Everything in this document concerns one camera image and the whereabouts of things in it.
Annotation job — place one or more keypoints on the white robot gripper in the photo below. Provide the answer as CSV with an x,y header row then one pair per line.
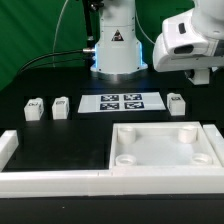
x,y
190,42

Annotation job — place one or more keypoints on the white square tabletop part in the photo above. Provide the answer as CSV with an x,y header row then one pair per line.
x,y
160,145

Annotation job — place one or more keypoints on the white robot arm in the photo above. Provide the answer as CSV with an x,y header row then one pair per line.
x,y
118,53

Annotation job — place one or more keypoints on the white sheet with markers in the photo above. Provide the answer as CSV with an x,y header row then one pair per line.
x,y
121,102

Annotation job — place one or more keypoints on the black vertical pole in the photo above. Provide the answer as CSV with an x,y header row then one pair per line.
x,y
90,38

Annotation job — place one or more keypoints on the white U-shaped fence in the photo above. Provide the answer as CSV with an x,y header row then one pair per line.
x,y
116,181

